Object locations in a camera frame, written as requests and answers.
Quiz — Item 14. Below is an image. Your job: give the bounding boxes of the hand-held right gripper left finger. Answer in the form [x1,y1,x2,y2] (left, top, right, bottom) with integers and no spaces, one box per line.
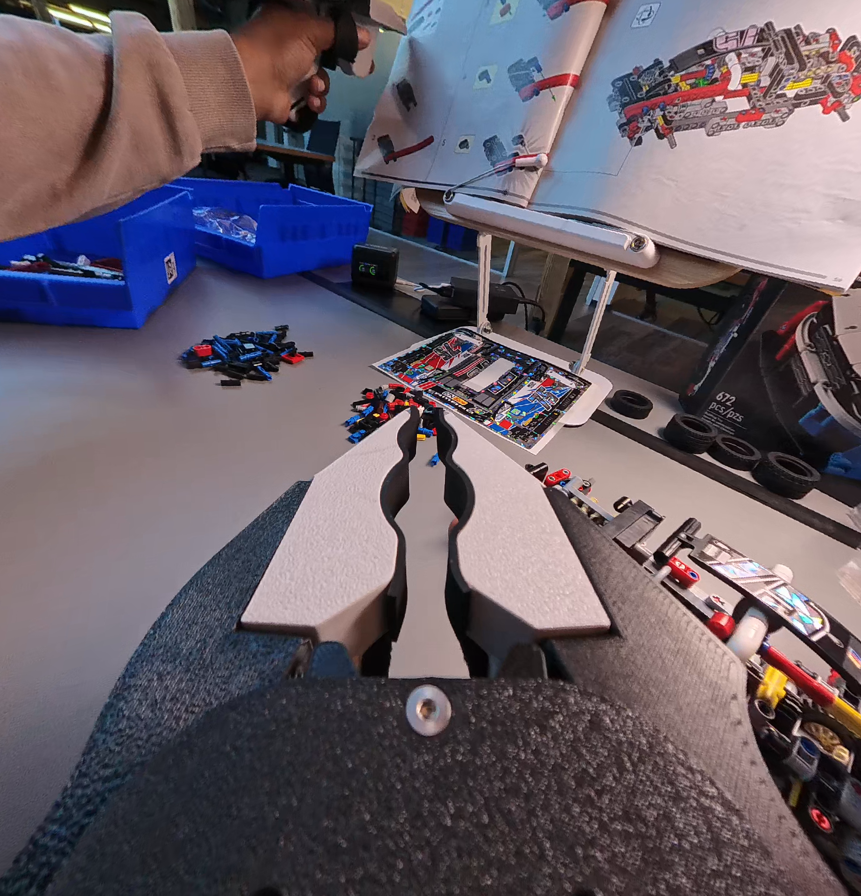
[240,406,421,676]

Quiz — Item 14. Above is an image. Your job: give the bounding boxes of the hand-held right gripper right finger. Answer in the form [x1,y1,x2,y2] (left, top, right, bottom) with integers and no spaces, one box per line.
[434,408,612,676]

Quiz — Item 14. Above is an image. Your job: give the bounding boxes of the pile of colourful lego pieces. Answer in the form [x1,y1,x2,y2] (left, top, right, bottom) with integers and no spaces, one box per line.
[343,384,442,469]

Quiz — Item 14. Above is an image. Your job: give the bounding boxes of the pile of blue black pins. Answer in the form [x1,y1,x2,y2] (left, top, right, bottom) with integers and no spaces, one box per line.
[180,325,314,387]

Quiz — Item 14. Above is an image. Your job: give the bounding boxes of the partly built lego car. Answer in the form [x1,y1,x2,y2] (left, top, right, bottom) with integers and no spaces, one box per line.
[525,462,861,896]

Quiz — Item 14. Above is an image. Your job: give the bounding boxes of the heap of larger lego parts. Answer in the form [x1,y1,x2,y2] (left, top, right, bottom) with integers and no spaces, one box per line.
[9,252,125,281]

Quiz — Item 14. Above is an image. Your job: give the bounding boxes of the blue bin with code sticker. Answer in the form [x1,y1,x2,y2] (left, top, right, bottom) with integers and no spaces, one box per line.
[0,185,197,330]

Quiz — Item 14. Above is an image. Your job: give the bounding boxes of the person's left forearm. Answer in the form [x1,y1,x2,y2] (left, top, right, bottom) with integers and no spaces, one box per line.
[0,10,258,246]

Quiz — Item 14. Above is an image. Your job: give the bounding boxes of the lego set cardboard box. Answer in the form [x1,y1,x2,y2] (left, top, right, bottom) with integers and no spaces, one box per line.
[679,269,861,487]

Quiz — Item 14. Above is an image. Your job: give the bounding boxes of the open lego instruction book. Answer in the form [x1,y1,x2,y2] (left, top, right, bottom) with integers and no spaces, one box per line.
[353,0,861,294]

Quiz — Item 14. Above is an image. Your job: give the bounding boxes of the person's left hand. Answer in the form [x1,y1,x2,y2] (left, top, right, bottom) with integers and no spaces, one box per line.
[231,3,372,134]

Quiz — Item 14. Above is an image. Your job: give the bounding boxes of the holographic sticker sheet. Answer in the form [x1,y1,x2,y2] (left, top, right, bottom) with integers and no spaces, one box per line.
[372,328,591,456]

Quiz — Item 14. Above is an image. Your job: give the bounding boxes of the blue plastic bin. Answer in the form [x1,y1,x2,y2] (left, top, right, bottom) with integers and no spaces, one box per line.
[171,176,373,280]

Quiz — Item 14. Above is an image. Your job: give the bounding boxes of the crumpled clear plastic bags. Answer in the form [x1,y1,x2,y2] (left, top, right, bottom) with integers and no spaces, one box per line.
[192,206,260,246]

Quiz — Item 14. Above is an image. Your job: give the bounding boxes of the black charger with green lights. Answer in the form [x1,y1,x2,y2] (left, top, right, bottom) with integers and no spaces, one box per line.
[351,244,400,288]

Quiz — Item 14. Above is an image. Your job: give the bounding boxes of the white metal book stand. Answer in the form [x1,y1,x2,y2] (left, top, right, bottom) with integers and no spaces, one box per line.
[416,189,743,428]

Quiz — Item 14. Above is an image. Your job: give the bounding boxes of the black power cable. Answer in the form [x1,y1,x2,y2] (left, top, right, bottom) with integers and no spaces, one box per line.
[395,279,549,333]

